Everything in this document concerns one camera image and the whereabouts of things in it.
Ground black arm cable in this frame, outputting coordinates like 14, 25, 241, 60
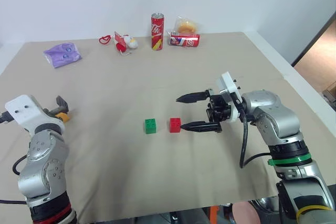
0, 112, 28, 205
239, 108, 271, 169

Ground tall red drink can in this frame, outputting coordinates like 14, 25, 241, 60
150, 12, 165, 52

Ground pink rounded shape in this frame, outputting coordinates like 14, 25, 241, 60
232, 201, 261, 224

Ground bread in clear bag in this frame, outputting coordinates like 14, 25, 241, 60
172, 16, 203, 36

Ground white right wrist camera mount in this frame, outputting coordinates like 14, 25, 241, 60
216, 71, 244, 123

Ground red heart-shaped cord loop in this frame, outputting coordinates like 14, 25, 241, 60
98, 34, 113, 47

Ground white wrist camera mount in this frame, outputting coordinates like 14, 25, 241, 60
216, 71, 244, 123
4, 94, 66, 132

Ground grey box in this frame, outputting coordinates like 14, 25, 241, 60
322, 81, 336, 105

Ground silver round shape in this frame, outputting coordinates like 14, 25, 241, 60
251, 196, 279, 213

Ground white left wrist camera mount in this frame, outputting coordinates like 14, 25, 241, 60
4, 94, 66, 132

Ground red toy cube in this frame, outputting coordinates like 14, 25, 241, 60
169, 117, 183, 134

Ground green toy cube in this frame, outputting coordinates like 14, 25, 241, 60
144, 118, 158, 135

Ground crushed red drink can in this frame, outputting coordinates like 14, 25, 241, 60
167, 31, 202, 48

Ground white and red plush toy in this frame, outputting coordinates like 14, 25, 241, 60
113, 30, 139, 57

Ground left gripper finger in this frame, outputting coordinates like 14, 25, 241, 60
55, 95, 70, 115

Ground purple soft package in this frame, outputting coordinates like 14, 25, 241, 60
43, 42, 83, 69

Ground beige table cloth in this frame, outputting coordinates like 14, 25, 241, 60
0, 31, 336, 222

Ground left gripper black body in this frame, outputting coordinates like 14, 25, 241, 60
42, 107, 62, 117

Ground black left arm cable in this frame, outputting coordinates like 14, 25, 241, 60
0, 112, 28, 205

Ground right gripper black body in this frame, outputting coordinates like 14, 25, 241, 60
205, 89, 233, 125

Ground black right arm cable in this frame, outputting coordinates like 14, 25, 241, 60
239, 108, 271, 169

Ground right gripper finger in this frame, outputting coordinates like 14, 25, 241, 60
181, 121, 223, 134
175, 90, 211, 104

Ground orange upright bar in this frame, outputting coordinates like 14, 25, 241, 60
208, 205, 221, 224

